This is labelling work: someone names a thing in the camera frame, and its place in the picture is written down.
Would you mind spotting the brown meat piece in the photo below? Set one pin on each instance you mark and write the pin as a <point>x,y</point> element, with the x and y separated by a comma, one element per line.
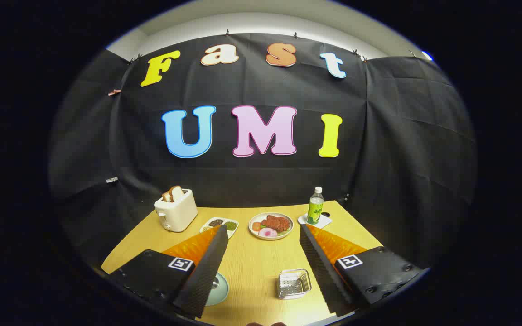
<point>278,222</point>

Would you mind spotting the white plate with food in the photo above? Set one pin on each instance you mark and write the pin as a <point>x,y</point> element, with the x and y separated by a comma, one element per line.
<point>254,232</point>

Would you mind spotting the cream toaster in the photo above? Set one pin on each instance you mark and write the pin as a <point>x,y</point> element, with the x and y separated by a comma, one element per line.
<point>177,215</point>

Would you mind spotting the white bread slice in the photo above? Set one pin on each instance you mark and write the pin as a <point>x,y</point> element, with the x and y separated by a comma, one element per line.
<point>177,193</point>

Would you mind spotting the green label drink bottle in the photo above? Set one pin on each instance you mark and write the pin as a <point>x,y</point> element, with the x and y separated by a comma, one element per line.
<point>315,210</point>

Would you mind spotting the orange carrot slice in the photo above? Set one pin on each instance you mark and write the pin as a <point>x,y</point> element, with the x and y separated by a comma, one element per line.
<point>256,226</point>

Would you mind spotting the pink round food slice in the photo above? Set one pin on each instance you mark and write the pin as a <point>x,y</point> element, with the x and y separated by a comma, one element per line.
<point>268,232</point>

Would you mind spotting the white divided seasoning tray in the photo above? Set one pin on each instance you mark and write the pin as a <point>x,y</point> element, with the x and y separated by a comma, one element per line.
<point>224,224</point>

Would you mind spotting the black backdrop cloth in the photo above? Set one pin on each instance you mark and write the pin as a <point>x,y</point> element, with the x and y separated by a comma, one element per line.
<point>265,181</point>

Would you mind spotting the brown toast slice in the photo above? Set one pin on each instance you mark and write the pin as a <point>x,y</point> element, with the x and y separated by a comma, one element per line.
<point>167,196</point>

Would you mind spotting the white square coaster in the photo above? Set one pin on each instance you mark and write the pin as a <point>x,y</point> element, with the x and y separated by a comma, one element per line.
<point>324,222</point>

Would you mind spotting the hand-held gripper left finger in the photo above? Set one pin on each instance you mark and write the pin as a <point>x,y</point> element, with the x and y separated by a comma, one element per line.
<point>206,271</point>

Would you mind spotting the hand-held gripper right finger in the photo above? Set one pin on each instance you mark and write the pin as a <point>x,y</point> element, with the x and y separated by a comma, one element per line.
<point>322,267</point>

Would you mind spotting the teal round plate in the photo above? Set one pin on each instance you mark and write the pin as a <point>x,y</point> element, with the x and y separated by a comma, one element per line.
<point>222,294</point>

